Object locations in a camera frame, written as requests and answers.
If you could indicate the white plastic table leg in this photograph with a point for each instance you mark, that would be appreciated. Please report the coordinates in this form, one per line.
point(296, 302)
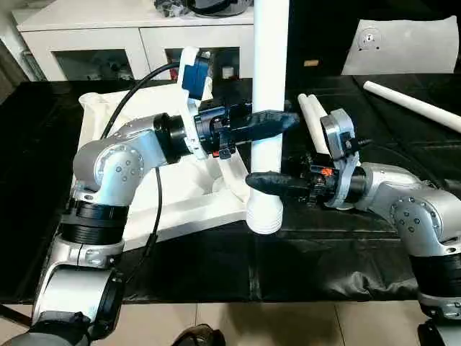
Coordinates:
point(270, 58)
point(320, 115)
point(410, 107)
point(308, 122)

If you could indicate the white plastic table top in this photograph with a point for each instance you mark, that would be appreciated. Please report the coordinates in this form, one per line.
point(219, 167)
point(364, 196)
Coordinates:
point(194, 202)

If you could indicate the small white jar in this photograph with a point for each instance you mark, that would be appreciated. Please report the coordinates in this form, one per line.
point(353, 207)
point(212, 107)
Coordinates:
point(228, 72)

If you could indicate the small yellow label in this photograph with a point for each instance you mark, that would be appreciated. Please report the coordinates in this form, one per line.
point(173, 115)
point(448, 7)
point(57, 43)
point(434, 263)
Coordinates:
point(311, 63)

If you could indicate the black cabinet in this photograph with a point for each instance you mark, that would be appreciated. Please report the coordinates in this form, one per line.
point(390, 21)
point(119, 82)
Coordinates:
point(317, 29)

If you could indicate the black work mat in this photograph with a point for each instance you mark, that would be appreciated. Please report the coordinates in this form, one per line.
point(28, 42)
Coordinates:
point(216, 274)

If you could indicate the black rice cooker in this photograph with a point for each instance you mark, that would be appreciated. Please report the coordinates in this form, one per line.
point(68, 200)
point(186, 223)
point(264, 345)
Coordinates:
point(220, 7)

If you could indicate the dark tangled clutter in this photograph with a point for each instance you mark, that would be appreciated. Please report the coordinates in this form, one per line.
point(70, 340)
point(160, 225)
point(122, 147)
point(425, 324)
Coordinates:
point(171, 7)

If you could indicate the white cabinet with glass doors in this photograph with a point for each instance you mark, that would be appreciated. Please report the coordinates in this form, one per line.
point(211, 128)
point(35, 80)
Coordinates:
point(108, 36)

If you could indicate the white plastic bag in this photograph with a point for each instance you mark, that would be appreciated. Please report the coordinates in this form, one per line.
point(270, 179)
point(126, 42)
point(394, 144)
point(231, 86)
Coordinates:
point(410, 50)

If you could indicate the black robot left foot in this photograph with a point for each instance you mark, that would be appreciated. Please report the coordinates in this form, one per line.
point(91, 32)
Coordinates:
point(198, 337)

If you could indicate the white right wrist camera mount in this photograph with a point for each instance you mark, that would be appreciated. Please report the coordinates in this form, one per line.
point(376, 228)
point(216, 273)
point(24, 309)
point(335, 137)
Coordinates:
point(335, 133)

